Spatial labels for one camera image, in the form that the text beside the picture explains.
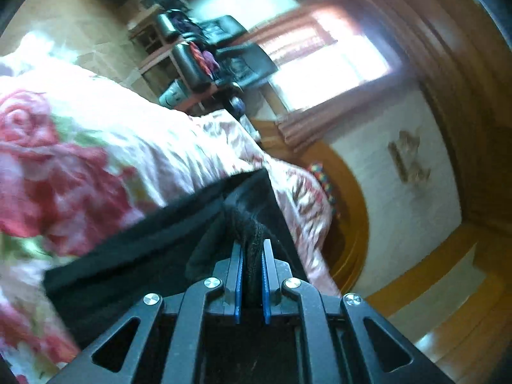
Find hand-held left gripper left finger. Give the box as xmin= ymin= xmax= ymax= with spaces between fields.
xmin=50 ymin=243 xmax=244 ymax=384

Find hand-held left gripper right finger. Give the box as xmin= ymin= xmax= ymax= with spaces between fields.
xmin=262 ymin=239 xmax=454 ymax=384

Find black pants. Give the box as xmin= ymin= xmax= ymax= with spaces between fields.
xmin=43 ymin=168 xmax=321 ymax=353

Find multicoloured pillow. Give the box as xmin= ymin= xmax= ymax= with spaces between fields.
xmin=307 ymin=162 xmax=339 ymax=217

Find wooden headboard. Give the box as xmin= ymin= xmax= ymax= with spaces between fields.
xmin=248 ymin=118 xmax=369 ymax=293

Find pink curtain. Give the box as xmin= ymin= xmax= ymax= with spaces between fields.
xmin=244 ymin=0 xmax=401 ymax=150

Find pink floral blanket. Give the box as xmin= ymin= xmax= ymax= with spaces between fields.
xmin=0 ymin=32 xmax=340 ymax=384

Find bright window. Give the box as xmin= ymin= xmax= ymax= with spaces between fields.
xmin=266 ymin=20 xmax=393 ymax=110

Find colourful clothes pile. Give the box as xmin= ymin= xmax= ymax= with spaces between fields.
xmin=188 ymin=42 xmax=220 ymax=77

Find brown wall ornament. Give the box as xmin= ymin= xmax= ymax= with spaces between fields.
xmin=387 ymin=130 xmax=432 ymax=187

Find wooden door frame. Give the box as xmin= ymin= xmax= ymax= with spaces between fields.
xmin=304 ymin=0 xmax=512 ymax=228

